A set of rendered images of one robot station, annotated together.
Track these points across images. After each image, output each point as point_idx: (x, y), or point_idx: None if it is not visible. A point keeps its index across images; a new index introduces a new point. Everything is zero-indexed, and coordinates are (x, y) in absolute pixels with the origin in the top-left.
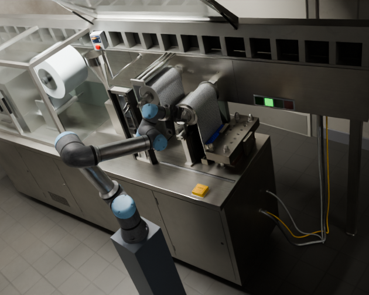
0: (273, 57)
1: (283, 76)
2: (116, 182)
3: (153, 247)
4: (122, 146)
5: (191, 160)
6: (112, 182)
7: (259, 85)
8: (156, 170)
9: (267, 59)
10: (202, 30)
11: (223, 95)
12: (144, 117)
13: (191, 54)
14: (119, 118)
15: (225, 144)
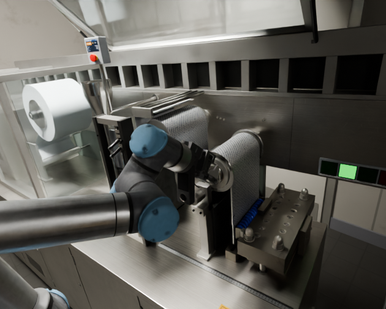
0: (380, 89)
1: None
2: (47, 296)
3: None
4: (33, 216)
5: (209, 251)
6: (30, 299)
7: (334, 142)
8: (150, 259)
9: (366, 95)
10: (252, 51)
11: (264, 156)
12: (134, 152)
13: (227, 92)
14: (105, 167)
15: (272, 233)
